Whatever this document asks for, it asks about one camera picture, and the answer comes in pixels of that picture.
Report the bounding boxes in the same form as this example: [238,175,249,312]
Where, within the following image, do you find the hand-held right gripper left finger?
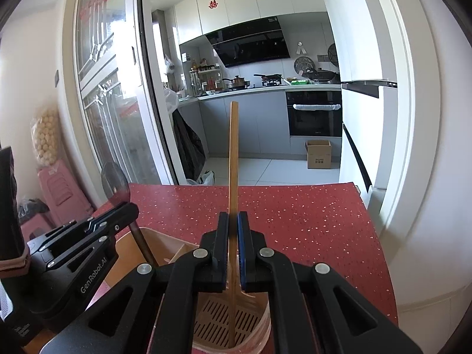
[40,212,230,354]

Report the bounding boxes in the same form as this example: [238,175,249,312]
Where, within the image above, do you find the black built-in oven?
[285,90,343,137]

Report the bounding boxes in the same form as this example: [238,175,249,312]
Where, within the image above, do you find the cardboard box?
[304,140,333,170]

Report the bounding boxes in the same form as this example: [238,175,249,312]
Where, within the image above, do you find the black range hood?
[205,16,291,68]

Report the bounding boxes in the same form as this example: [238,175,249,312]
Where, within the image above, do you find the black wok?
[306,68,340,82]

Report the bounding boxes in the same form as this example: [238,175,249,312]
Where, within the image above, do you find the grey lower kitchen cabinets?
[178,90,292,158]

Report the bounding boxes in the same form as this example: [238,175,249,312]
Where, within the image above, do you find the spice rack with bottles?
[189,58,222,95]

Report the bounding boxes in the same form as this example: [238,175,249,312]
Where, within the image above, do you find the pink plastic utensil holder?
[106,227,272,353]

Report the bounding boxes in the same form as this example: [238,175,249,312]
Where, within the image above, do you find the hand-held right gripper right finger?
[238,212,422,354]

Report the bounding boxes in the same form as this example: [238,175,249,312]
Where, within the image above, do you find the bag of white balls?
[29,108,62,167]

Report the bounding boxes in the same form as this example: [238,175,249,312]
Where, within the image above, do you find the large black hanging bag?
[173,108,206,180]

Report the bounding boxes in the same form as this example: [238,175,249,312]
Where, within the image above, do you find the white towel on oven handle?
[293,104,342,113]

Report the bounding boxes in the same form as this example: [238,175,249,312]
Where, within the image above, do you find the glass sliding door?
[73,0,174,186]

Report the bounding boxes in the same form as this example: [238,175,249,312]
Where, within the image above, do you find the dark translucent plastic spoon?
[101,161,160,267]

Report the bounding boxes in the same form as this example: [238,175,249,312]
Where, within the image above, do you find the black trash bag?
[18,198,49,223]

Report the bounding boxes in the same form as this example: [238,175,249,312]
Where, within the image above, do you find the round wire rack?
[294,55,314,75]

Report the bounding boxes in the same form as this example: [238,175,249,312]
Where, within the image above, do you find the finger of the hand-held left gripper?
[27,201,140,258]
[46,233,119,271]

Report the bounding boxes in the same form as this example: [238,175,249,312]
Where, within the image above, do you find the copper cooking pot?
[222,75,252,90]

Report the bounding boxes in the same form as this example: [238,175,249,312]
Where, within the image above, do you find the white plastic bag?
[164,88,180,114]
[186,170,215,186]

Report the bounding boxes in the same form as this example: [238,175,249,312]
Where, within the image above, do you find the plain wooden chopstick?
[228,101,240,349]

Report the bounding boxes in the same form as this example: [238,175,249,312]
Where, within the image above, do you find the stack of pink stools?
[36,162,94,226]

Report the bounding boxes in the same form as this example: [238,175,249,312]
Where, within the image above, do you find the white upper kitchen cabinets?
[173,0,330,45]

